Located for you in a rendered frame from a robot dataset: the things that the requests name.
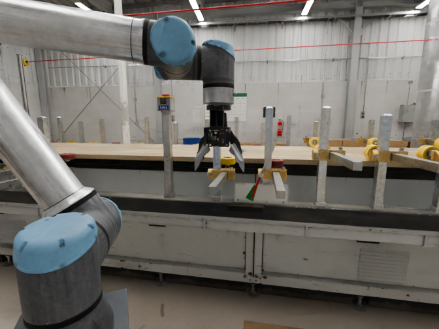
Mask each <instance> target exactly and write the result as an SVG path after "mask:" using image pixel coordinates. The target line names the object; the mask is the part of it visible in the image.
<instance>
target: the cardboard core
mask: <svg viewBox="0 0 439 329"><path fill-rule="evenodd" d="M243 329H304V328H295V327H290V326H281V325H276V324H267V323H262V322H253V321H244V328H243Z"/></svg>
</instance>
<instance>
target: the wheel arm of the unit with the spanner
mask: <svg viewBox="0 0 439 329"><path fill-rule="evenodd" d="M272 179H273V182H274V189H275V193H276V198H279V199H285V188H284V185H283V182H282V179H281V176H280V173H279V172H273V175H272Z"/></svg>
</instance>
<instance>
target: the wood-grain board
mask: <svg viewBox="0 0 439 329"><path fill-rule="evenodd" d="M51 145H52V146H53V147H54V149H55V150H56V151H57V152H58V154H61V153H74V155H75V159H120V160H144V161H164V156H163V144H96V143H53V142H51ZM230 147H231V146H229V147H221V157H235V156H234V155H232V154H231V153H230V151H229V148H230ZM198 148H199V145H181V144H173V145H172V161H190V162H195V158H196V154H197V152H198ZM241 149H244V150H245V151H246V152H242V155H243V159H244V163H260V164H264V154H265V146H241ZM313 149H314V147H310V146H275V148H274V151H273V152H272V159H282V160H284V165H317V160H312V150H313ZM342 149H343V150H346V156H348V157H351V158H353V159H356V160H358V161H361V162H363V166H375V161H370V160H369V159H367V158H366V157H365V156H364V155H363V150H364V149H365V148H353V147H343V148H342ZM417 149H418V148H404V151H408V155H409V156H412V157H417V156H416V151H417ZM201 162H213V146H212V147H210V151H209V152H208V153H207V154H206V155H205V156H204V159H203V160H202V161H201ZM327 165H330V166H343V165H341V164H339V163H337V162H335V161H327ZM387 167H400V168H417V167H414V166H410V165H407V164H403V163H387Z"/></svg>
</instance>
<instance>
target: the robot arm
mask: <svg viewBox="0 0 439 329"><path fill-rule="evenodd" d="M0 43H1V44H10V45H15V46H24V47H29V48H38V49H43V50H51V51H57V52H65V53H70V54H79V55H88V56H93V57H102V58H107V59H116V60H121V61H130V62H135V63H142V64H143V65H149V66H154V72H155V75H156V77H157V78H159V79H162V80H200V81H203V104H205V105H207V106H206V110H209V111H210V127H204V136H203V137H202V138H201V140H200V142H199V148H198V152H197V154H196V158H195V171H197V169H198V167H200V165H201V161H202V160H203V159H204V156H205V155H206V154H207V153H208V152H209V151H210V147H212V146H219V147H229V143H231V144H230V146H231V147H230V148H229V151H230V153H231V154H232V155H234V156H235V159H236V162H238V164H239V167H240V169H241V171H242V172H244V159H243V155H242V149H241V146H240V142H239V140H238V138H237V137H236V136H235V135H234V134H233V132H232V130H231V128H230V127H227V114H226V113H225V112H224V111H228V110H231V106H230V105H232V104H234V97H233V95H236V92H234V87H235V86H234V84H235V50H234V47H233V45H232V44H230V43H229V42H227V41H224V40H218V39H215V40H212V39H209V40H206V41H204V42H203V43H202V46H196V41H195V35H194V32H193V30H192V28H191V27H190V26H189V24H188V23H187V22H185V21H184V20H183V19H181V18H179V17H176V16H165V17H162V18H160V19H158V20H150V19H146V18H143V19H138V18H131V17H127V16H120V15H115V14H109V13H104V12H97V11H93V10H86V9H81V8H74V7H67V6H63V5H56V4H51V3H45V2H40V1H34V0H0ZM0 159H1V160H2V161H3V162H4V163H5V164H6V166H7V167H8V168H9V169H10V171H11V172H12V173H13V174H14V175H15V176H16V178H17V179H18V180H19V181H20V183H21V184H22V185H23V186H24V187H25V188H26V190H27V191H28V192H29V194H30V195H31V196H32V197H33V198H34V199H35V200H36V202H37V203H38V204H39V206H40V207H41V208H42V210H43V214H42V219H39V220H37V221H35V222H33V223H31V224H29V225H27V226H26V227H24V228H23V229H22V230H21V231H19V233H17V235H16V237H15V238H14V242H13V255H12V259H13V263H14V266H15V271H16V278H17V284H18V292H19V296H20V305H21V309H22V317H23V322H24V323H23V326H22V329H114V313H113V310H112V308H111V306H110V304H109V303H108V302H107V300H106V298H105V297H104V295H103V290H102V282H101V264H102V262H103V261H104V259H105V257H106V255H107V253H108V252H109V250H110V248H111V246H112V244H113V243H114V240H115V239H116V238H117V236H118V234H119V232H120V229H121V225H122V214H121V211H120V209H119V208H118V207H117V205H116V204H115V203H114V202H113V201H111V200H109V199H107V198H103V197H100V196H99V194H98V193H97V191H96V190H95V189H94V188H91V187H84V186H83V185H82V184H81V183H80V182H79V180H78V179H77V177H76V176H75V175H74V174H73V172H72V171H71V169H70V168H69V167H68V166H67V164H66V163H65V162H64V160H63V159H62V158H61V157H60V155H59V154H58V152H57V151H56V150H55V149H54V147H53V146H52V145H51V143H49V141H48V140H47V138H46V137H45V136H44V135H43V133H42V132H41V130H40V129H39V128H38V127H37V125H36V124H35V122H34V121H33V120H32V119H31V118H30V116H29V115H28V113H27V112H26V111H25V110H24V108H23V107H22V105H21V104H20V103H19V102H18V101H17V99H16V98H15V96H14V95H13V94H12V93H11V91H10V90H9V89H8V87H7V86H6V85H5V83H4V82H3V81H2V79H0Z"/></svg>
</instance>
